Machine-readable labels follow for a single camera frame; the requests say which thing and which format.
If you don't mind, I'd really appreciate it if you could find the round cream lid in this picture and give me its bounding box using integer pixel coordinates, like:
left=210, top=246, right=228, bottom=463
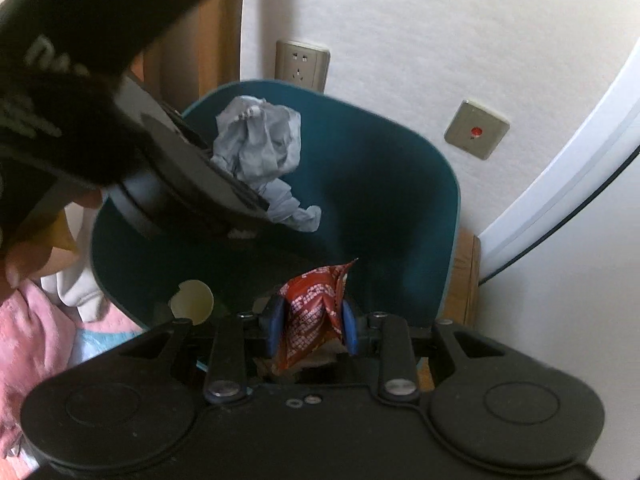
left=169, top=280, right=215, bottom=325

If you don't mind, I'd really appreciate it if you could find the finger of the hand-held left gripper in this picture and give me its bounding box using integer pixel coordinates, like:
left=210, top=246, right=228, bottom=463
left=142, top=110, right=272, bottom=231
left=161, top=104, right=217, bottom=154

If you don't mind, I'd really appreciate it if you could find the white wall socket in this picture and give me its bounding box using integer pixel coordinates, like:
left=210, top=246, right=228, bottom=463
left=275, top=39, right=332, bottom=92

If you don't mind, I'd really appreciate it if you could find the grey paper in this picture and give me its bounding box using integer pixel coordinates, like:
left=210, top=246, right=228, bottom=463
left=211, top=95, right=323, bottom=233

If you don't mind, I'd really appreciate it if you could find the white door frame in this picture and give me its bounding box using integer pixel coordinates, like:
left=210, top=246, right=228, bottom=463
left=477, top=0, right=640, bottom=286

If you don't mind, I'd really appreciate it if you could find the person's left hand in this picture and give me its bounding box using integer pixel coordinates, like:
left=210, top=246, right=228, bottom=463
left=4, top=187, right=104, bottom=291

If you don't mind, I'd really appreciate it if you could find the white cloth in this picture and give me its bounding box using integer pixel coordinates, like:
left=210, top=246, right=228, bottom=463
left=40, top=200, right=108, bottom=323

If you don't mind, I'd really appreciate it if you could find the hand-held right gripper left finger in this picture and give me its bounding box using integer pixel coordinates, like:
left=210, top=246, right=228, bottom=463
left=117, top=294, right=287, bottom=406

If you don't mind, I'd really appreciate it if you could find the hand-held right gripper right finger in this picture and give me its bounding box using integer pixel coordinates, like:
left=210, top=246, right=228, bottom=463
left=340, top=296, right=507, bottom=405

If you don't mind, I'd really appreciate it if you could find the light blue cloth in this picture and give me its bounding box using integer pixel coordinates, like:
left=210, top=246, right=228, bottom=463
left=67, top=327, right=146, bottom=366

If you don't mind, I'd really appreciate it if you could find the wooden board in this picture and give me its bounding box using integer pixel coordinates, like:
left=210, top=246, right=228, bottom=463
left=434, top=230, right=482, bottom=328

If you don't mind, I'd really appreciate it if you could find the pink cloth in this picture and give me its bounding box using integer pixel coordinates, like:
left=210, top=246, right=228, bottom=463
left=0, top=280, right=146, bottom=471

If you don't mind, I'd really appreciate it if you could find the wooden furniture panel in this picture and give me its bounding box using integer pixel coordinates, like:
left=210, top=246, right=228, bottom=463
left=131, top=0, right=246, bottom=116

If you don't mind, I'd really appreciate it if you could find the teal plastic bin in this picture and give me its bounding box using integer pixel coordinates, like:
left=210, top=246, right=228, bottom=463
left=90, top=79, right=462, bottom=376

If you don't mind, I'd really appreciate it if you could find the red snack wrapper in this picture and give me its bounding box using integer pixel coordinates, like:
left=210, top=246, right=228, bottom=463
left=270, top=258, right=360, bottom=376

